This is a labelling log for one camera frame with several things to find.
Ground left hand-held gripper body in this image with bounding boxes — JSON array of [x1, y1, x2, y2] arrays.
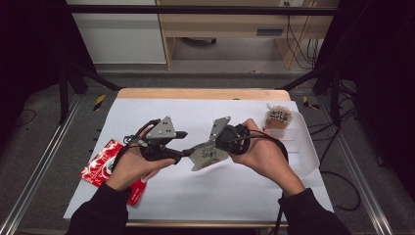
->
[[138, 115, 184, 165]]

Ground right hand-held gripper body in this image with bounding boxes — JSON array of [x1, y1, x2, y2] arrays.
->
[[207, 116, 253, 157]]

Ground green and gold sauce packet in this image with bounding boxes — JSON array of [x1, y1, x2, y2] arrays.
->
[[188, 140, 230, 172]]

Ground spouted sauce pouch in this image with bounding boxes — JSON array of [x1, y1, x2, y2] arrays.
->
[[263, 103, 294, 131]]

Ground plain red sauce packet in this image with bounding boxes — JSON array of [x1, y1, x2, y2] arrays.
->
[[126, 176, 148, 207]]

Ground translucent plastic divided container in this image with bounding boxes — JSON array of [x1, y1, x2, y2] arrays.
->
[[259, 110, 321, 181]]

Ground red patterned sauce packet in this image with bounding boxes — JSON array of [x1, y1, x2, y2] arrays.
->
[[79, 138, 124, 189]]

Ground person's right hand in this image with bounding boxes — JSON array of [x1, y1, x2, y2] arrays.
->
[[229, 117, 294, 181]]

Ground person's left hand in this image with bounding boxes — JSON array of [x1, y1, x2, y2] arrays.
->
[[106, 125, 177, 192]]

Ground white paper sheet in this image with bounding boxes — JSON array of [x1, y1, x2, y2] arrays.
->
[[63, 97, 336, 221]]

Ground wooden table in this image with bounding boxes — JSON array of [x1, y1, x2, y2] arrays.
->
[[69, 87, 331, 229]]

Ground white cabinet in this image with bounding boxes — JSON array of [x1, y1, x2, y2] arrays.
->
[[66, 0, 167, 65]]

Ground black metal stand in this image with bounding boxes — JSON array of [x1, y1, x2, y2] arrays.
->
[[58, 61, 124, 125], [277, 62, 343, 129]]

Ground light wooden desk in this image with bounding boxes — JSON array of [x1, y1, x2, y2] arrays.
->
[[156, 0, 341, 71]]

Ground black curtain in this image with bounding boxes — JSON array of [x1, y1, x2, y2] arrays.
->
[[315, 0, 415, 200], [0, 0, 97, 150]]

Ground right hand-held gripper cable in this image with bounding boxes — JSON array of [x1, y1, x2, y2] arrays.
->
[[228, 128, 291, 235]]

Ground hand-held gripper cable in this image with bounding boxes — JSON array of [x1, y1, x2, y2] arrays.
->
[[112, 118, 161, 171], [228, 128, 291, 235]]

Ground left hand-held gripper cable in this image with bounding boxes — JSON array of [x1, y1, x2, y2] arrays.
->
[[112, 118, 161, 171]]

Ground hanging desk cables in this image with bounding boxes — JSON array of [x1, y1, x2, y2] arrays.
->
[[284, 1, 320, 71]]

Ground aluminium floor rail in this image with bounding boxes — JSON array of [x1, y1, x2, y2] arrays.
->
[[0, 93, 83, 235], [316, 94, 396, 235]]

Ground black horizontal frame bar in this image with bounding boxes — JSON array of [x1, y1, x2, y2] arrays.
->
[[67, 4, 339, 17]]

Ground thin black floor cable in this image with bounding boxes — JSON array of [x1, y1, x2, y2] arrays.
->
[[15, 108, 37, 129]]

